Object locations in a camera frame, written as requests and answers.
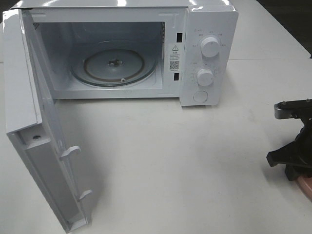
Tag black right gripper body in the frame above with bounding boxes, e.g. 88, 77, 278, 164
285, 117, 312, 181

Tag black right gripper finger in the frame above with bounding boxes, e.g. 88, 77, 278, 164
266, 141, 312, 168

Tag pink round plate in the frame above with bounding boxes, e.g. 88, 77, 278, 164
297, 176, 312, 200

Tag round white door button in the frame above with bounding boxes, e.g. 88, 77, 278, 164
193, 91, 208, 103

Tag white microwave door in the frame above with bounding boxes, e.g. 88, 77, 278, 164
2, 9, 91, 233

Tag lower white microwave knob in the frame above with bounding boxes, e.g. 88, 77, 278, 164
196, 68, 215, 86

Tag white microwave knob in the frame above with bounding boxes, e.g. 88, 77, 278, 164
200, 36, 220, 58
196, 68, 215, 86

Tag upper white microwave knob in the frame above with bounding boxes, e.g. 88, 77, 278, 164
200, 36, 220, 58

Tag white microwave oven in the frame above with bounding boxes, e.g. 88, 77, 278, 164
14, 0, 238, 106

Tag white warning label sticker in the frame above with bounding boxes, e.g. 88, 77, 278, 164
168, 43, 182, 72

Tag glass microwave turntable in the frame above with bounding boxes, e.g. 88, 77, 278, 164
70, 49, 157, 87

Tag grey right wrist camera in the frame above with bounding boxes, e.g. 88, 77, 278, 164
274, 99, 312, 121

